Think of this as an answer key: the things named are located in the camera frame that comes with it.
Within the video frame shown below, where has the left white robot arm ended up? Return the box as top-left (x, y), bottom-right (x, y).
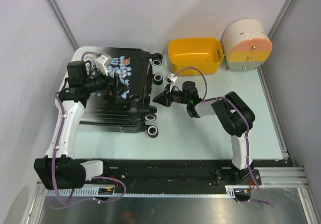
top-left (34, 58), bottom-right (127, 191)

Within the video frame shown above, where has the space print kids suitcase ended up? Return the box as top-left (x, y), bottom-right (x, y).
top-left (72, 46), bottom-right (163, 138)

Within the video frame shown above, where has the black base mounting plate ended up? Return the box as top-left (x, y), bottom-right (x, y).
top-left (50, 158), bottom-right (294, 196)

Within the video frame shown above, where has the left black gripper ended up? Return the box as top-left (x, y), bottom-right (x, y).
top-left (84, 66), bottom-right (129, 98)

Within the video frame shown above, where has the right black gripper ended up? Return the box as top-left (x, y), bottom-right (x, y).
top-left (153, 84), bottom-right (189, 108)

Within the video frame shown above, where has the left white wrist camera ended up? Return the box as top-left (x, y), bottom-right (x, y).
top-left (94, 54), bottom-right (112, 76)

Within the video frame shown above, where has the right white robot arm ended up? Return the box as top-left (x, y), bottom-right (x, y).
top-left (153, 81), bottom-right (255, 184)

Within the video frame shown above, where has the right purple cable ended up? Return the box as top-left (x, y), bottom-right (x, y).
top-left (170, 67), bottom-right (275, 207)

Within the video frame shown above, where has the white slotted cable duct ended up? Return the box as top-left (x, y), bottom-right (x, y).
top-left (45, 183), bottom-right (249, 198)

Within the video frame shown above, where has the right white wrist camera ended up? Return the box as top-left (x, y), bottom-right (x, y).
top-left (166, 73), bottom-right (178, 92)

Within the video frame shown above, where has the round pastel drawer box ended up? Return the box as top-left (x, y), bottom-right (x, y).
top-left (221, 19), bottom-right (273, 71)

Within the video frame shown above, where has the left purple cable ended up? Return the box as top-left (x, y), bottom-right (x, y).
top-left (47, 51), bottom-right (128, 209)

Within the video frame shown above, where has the aluminium frame rail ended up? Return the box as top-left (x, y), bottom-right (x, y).
top-left (35, 163), bottom-right (306, 190)

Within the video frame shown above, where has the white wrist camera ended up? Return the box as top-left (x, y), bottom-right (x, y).
top-left (166, 73), bottom-right (178, 92)
top-left (94, 54), bottom-right (112, 76)

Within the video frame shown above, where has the purple cable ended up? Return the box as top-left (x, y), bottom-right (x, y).
top-left (170, 67), bottom-right (275, 207)
top-left (47, 51), bottom-right (128, 209)

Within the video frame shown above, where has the yellow plastic basket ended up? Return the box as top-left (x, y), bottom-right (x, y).
top-left (164, 37), bottom-right (224, 76)

